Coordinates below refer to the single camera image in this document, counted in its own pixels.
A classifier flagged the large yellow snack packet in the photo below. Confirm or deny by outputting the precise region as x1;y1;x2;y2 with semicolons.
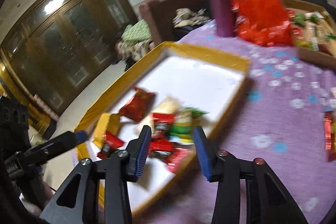
93;113;121;147

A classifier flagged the dark red candy packet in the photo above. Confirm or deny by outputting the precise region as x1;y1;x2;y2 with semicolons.
167;148;193;173

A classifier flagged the red candy packet black label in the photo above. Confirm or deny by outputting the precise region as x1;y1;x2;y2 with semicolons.
148;140;176;161
97;132;124;159
152;112;175;139

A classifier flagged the red plastic bag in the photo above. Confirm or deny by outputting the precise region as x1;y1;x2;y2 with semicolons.
226;0;294;47

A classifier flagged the green checked bundle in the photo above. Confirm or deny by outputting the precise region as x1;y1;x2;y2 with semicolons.
122;20;153;43

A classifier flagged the beige cracker packet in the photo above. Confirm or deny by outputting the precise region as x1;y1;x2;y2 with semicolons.
135;96;183;135

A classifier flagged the black speaker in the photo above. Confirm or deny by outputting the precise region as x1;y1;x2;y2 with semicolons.
0;97;29;146

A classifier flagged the dark red gold-print packet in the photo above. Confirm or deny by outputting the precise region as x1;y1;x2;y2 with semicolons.
119;85;156;123

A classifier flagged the yellow cardboard box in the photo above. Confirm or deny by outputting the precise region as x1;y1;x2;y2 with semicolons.
75;41;251;215

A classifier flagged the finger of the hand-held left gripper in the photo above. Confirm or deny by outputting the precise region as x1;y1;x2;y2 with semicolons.
24;130;88;163

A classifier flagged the purple thermos bottle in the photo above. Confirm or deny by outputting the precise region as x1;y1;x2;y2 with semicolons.
205;0;235;38

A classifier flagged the brown cardboard tray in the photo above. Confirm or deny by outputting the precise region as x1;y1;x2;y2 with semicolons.
282;0;336;69

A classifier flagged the purple floral tablecloth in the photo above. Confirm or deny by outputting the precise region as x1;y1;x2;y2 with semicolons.
131;18;336;224

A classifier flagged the green triangular snack packet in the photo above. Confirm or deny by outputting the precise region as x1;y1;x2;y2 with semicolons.
169;107;210;142

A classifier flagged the red and white snack packet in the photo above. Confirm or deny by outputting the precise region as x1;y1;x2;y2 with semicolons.
323;110;336;161

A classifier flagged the floral cloth heap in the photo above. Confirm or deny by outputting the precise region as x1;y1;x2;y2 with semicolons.
115;40;155;62

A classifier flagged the patterned cloth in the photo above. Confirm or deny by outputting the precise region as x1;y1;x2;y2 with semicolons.
173;7;210;28

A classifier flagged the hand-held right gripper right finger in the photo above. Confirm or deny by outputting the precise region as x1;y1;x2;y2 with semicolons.
193;126;309;224

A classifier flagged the wooden glass-door cabinet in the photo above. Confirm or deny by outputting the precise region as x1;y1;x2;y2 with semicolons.
0;0;138;119

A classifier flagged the brown sofa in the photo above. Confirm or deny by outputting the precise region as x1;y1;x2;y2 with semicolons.
139;0;213;43

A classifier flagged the pile of assorted snack packets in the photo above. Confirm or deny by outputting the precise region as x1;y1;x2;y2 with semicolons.
287;10;336;52

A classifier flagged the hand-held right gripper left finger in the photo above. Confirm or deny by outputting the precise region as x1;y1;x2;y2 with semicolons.
41;125;153;224

